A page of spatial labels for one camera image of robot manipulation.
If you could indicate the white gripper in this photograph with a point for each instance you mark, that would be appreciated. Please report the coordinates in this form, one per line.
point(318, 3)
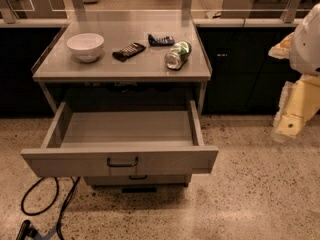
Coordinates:
point(307, 47)

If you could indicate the green soda can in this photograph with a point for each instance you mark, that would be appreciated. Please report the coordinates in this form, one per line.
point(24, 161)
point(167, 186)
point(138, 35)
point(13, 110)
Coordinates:
point(177, 55)

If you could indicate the grey drawer cabinet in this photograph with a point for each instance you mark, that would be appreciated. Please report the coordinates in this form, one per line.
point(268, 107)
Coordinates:
point(127, 90)

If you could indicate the lower grey drawer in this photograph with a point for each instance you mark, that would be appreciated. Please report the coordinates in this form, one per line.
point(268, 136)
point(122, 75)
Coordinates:
point(137, 180)

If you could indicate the open grey top drawer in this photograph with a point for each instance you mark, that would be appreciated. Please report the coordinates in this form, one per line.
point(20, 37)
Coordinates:
point(79, 144)

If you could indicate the dark brown snack bar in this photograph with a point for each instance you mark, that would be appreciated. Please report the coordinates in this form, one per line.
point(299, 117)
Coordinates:
point(128, 52)

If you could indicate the white ceramic bowl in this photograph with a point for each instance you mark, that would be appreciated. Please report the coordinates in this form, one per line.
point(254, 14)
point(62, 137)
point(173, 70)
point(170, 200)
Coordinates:
point(86, 47)

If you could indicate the black plug on floor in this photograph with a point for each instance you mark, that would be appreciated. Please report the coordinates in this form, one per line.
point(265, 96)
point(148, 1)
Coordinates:
point(26, 230)

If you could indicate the black top drawer handle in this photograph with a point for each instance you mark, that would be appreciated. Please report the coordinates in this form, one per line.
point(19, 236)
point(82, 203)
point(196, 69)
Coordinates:
point(110, 163)

